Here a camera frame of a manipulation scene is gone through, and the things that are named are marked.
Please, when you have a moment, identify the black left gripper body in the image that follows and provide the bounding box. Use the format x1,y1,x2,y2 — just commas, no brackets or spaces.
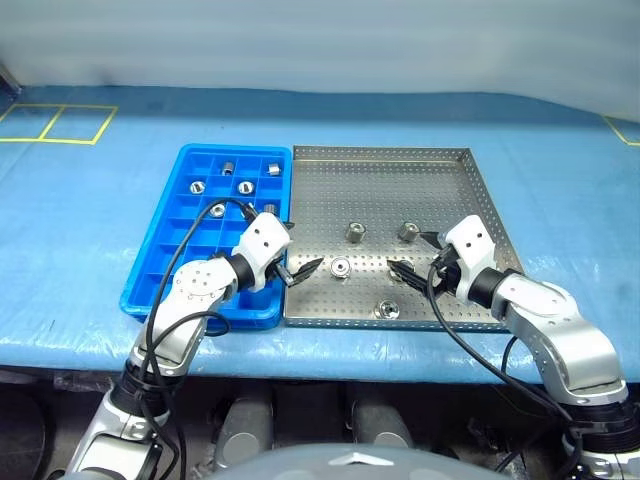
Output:
264,252,295,287

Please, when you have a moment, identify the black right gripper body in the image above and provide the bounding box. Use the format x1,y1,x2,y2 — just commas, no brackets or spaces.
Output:
429,244,462,300

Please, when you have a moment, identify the blue compartment tray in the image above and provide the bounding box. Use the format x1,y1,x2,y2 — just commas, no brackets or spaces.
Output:
118,143,294,332

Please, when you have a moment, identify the perforated metal tray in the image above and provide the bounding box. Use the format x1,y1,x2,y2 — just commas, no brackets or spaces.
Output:
282,145,526,335

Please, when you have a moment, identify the grey rounded robot leg cover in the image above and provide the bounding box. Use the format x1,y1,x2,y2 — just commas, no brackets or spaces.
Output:
349,399,414,449
214,397,274,471

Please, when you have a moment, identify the grey robot chest shell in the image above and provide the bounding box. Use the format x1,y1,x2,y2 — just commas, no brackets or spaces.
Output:
204,442,481,480

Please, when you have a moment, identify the blue plastic table cover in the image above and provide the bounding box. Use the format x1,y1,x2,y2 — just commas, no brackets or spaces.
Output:
0,84,640,386

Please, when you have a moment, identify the yellow tape double square marking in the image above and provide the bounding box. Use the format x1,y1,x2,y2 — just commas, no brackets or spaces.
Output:
0,103,120,146

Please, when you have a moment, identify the black round base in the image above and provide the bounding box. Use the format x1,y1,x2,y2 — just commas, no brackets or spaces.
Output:
0,394,46,480

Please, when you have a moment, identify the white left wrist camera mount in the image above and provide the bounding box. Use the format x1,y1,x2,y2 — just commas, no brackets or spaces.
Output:
233,212,293,293

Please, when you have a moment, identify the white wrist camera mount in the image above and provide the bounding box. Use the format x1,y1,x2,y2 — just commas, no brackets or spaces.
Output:
233,212,293,293
442,215,496,301

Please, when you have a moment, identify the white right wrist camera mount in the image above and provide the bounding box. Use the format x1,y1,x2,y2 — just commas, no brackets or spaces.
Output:
442,215,496,301

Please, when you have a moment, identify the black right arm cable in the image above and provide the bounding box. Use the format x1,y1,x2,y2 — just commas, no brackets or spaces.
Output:
427,262,586,480

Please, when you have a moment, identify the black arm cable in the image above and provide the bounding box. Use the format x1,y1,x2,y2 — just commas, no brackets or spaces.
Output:
427,262,586,480
138,199,256,480

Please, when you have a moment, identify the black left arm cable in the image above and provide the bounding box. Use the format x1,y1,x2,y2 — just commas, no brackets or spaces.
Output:
138,199,256,480

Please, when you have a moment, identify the grey metal frame post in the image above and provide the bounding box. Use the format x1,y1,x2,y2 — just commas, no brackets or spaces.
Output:
0,62,24,96

